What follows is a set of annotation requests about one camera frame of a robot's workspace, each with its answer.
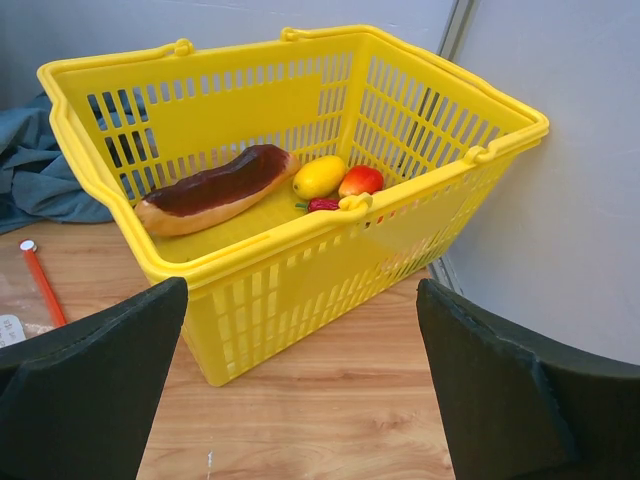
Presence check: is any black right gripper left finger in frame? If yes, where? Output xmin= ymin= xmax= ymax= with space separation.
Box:
xmin=1 ymin=277 xmax=188 ymax=479

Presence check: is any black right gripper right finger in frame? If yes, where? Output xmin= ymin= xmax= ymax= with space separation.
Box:
xmin=417 ymin=279 xmax=639 ymax=479

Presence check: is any clear orange zip top bag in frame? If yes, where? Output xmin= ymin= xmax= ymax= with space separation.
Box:
xmin=0 ymin=239 xmax=67 ymax=348

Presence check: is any chocolate eclair toy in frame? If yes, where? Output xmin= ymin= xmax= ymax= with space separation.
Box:
xmin=134 ymin=144 xmax=300 ymax=237

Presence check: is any blue crumpled cloth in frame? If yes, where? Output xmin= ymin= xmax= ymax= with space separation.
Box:
xmin=1 ymin=93 xmax=113 ymax=233

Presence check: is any red yellow mango toy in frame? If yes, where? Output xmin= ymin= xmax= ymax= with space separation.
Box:
xmin=338 ymin=165 xmax=384 ymax=198

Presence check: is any red chili pepper toy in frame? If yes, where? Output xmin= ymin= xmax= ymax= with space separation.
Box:
xmin=295 ymin=198 xmax=340 ymax=213

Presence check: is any yellow lemon toy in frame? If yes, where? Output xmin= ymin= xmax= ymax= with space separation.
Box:
xmin=292 ymin=155 xmax=347 ymax=200

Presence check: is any yellow plastic shopping basket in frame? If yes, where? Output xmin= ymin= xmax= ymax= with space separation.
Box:
xmin=37 ymin=25 xmax=549 ymax=386

